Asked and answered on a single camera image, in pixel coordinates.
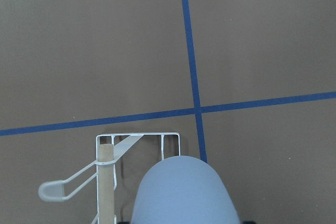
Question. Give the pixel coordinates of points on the light blue plastic cup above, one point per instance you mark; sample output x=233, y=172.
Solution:
x=183, y=189

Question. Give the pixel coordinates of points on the white wire cup rack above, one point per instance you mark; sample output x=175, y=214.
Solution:
x=109, y=149

